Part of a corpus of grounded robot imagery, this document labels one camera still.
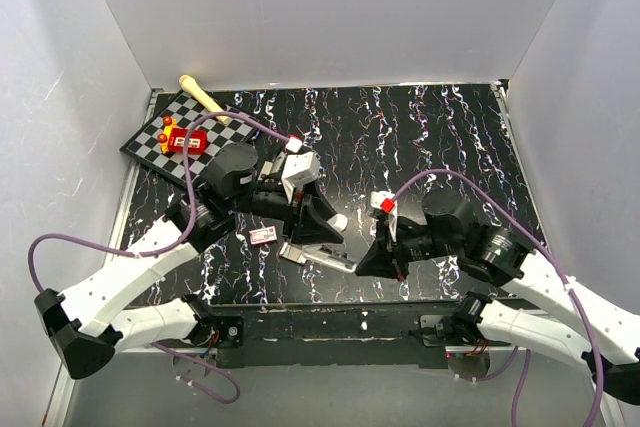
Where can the open staple box tray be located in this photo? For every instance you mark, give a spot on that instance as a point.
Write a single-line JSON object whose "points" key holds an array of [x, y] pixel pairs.
{"points": [[292, 253]]}

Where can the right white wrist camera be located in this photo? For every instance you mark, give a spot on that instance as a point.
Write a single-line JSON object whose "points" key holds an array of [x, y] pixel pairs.
{"points": [[382, 203]]}

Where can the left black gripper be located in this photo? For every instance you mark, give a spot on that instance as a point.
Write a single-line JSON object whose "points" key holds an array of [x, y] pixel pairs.
{"points": [[308, 212]]}

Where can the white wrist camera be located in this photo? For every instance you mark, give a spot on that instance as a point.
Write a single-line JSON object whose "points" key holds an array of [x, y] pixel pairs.
{"points": [[299, 170], [382, 203]]}

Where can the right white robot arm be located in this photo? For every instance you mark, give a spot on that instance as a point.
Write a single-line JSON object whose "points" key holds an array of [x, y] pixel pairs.
{"points": [[579, 326]]}

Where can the red yellow toy bus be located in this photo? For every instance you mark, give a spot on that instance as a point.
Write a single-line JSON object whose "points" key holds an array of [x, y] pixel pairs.
{"points": [[184, 139]]}

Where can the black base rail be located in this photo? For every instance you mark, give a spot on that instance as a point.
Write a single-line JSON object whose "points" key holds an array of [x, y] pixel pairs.
{"points": [[327, 334]]}

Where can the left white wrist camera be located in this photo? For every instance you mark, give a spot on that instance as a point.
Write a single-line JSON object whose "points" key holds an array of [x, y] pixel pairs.
{"points": [[299, 170]]}

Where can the black white chessboard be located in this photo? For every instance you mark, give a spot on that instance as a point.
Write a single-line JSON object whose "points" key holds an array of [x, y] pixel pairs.
{"points": [[158, 144]]}

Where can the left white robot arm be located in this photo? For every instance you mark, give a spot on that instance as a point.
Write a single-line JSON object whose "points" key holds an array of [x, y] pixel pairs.
{"points": [[92, 321]]}

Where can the red white staple box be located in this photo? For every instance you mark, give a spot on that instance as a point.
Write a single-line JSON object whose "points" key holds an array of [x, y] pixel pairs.
{"points": [[263, 235]]}

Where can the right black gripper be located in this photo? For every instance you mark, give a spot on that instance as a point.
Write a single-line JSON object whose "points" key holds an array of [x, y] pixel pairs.
{"points": [[379, 260]]}

